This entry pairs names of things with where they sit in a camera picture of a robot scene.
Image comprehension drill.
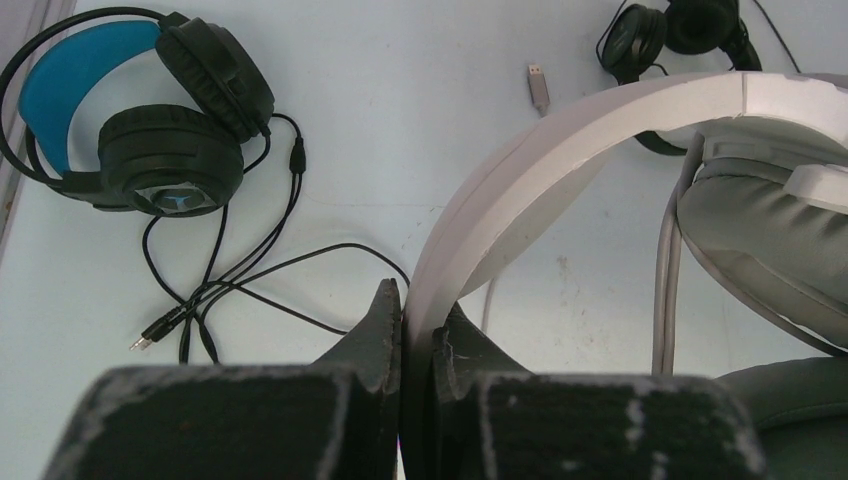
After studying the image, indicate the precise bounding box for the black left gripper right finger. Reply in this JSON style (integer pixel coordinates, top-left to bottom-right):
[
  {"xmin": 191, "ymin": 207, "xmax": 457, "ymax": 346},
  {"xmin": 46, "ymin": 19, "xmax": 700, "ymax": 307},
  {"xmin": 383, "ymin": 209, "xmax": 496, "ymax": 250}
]
[{"xmin": 430, "ymin": 307, "xmax": 769, "ymax": 479}]

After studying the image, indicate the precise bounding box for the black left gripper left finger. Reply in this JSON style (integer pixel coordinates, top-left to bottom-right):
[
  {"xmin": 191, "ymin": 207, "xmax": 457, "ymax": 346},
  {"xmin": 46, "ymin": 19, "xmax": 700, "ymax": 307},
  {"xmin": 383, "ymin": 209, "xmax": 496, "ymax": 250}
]
[{"xmin": 44, "ymin": 279, "xmax": 401, "ymax": 479}]

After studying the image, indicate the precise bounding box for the grey USB headset cable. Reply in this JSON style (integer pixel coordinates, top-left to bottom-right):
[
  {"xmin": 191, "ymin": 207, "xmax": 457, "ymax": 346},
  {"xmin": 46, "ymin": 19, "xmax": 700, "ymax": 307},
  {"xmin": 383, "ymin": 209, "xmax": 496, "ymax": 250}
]
[{"xmin": 480, "ymin": 63, "xmax": 707, "ymax": 378}]

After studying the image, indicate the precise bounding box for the white gaming headset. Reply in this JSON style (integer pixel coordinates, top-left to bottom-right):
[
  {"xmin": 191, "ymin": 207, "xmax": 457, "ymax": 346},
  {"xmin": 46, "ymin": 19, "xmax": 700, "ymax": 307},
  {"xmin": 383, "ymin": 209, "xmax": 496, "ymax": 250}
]
[{"xmin": 399, "ymin": 71, "xmax": 848, "ymax": 480}]

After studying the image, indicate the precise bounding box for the small black on-ear headphones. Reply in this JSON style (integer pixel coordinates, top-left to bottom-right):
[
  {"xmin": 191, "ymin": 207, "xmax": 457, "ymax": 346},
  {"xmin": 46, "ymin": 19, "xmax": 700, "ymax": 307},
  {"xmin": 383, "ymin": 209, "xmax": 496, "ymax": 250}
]
[{"xmin": 595, "ymin": 0, "xmax": 763, "ymax": 158}]

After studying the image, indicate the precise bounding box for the black and blue headset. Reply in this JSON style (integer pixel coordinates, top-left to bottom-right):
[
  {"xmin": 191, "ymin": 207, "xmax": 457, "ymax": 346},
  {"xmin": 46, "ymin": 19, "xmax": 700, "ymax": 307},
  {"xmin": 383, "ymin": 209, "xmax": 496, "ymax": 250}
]
[{"xmin": 1, "ymin": 6, "xmax": 275, "ymax": 218}]

